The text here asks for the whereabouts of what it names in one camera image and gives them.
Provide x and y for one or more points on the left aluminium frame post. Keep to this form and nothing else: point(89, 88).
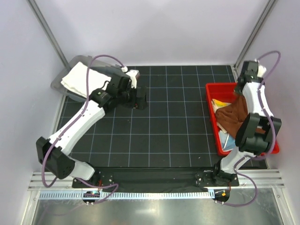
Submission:
point(48, 32)

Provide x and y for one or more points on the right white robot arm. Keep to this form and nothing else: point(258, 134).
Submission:
point(236, 159)

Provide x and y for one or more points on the blue white cloth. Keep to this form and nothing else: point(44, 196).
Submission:
point(227, 141)

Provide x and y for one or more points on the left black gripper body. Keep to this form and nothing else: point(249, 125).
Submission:
point(127, 98)

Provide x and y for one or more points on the red plastic bin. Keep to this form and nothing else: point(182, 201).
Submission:
point(215, 93)

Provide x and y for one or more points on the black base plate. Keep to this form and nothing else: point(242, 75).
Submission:
point(162, 179)

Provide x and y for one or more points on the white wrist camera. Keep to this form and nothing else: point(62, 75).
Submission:
point(134, 75)
point(261, 69)

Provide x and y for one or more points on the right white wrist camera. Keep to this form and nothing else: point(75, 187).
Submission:
point(261, 69)

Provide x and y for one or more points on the right aluminium frame post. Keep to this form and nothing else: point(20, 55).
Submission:
point(267, 9)

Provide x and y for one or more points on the slotted cable duct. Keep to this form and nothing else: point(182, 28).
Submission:
point(85, 195)

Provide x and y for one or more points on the aluminium frame post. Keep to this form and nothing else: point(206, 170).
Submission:
point(48, 32)
point(267, 9)

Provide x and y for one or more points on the aluminium rail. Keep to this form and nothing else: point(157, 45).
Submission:
point(269, 178)

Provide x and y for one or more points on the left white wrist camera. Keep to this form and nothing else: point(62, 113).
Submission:
point(134, 75)

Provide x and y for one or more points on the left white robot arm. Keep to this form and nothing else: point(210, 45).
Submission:
point(53, 152)

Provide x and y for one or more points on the clear plastic container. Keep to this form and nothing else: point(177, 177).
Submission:
point(97, 65)

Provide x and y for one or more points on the white towel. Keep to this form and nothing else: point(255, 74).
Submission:
point(75, 80)

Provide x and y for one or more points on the brown towel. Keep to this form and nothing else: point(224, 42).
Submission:
point(231, 117)

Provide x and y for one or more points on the colourful patterned cloth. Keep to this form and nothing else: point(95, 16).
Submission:
point(216, 104)

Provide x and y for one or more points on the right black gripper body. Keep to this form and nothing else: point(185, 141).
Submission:
point(237, 89)

